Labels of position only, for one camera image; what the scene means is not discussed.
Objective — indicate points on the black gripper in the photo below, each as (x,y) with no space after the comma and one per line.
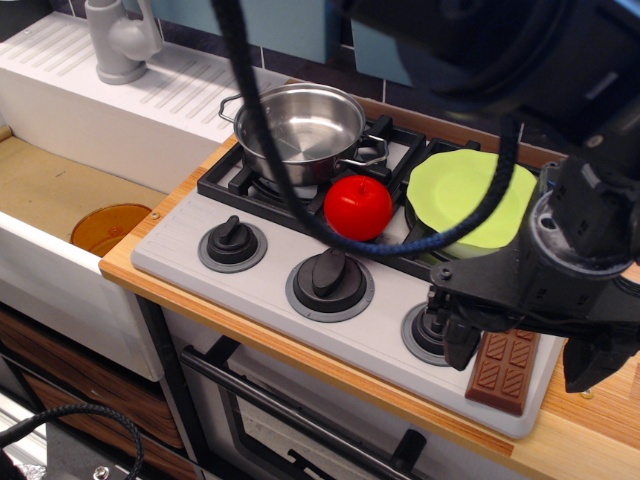
(561,275)

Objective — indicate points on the brown chocolate bar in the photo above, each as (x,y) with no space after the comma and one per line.
(502,370)

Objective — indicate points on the red toy apple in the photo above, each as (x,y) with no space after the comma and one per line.
(358,207)

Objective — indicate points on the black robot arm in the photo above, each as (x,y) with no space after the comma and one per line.
(570,68)

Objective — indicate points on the black right stove knob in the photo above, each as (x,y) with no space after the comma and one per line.
(422,334)

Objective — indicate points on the black stove knob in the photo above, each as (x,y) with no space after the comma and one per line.
(422,334)
(232,247)
(330,287)

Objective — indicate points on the grey toy stove top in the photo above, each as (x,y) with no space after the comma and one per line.
(370,342)

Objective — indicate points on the light green plate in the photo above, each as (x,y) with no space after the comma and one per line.
(447,187)

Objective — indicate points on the black middle stove knob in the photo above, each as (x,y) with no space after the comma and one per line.
(330,287)

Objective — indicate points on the stainless steel pot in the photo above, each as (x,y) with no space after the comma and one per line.
(319,131)

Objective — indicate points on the black left stove knob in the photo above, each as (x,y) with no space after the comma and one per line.
(232,247)

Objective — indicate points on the black right burner grate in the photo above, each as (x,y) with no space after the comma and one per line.
(434,243)

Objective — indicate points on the black burner grate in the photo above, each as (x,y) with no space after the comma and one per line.
(232,182)
(434,243)

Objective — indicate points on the black left burner grate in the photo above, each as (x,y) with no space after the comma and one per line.
(232,182)

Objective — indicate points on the oven door with window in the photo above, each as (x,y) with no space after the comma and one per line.
(440,458)

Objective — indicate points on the orange sink drain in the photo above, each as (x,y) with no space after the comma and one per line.
(102,229)

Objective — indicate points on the wooden drawer front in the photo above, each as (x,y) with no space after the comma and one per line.
(52,370)

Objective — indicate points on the white toy sink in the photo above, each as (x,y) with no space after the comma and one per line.
(71,144)

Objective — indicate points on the grey toy faucet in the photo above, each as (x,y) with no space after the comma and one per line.
(122,45)

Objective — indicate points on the black oven door handle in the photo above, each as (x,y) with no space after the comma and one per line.
(242,392)

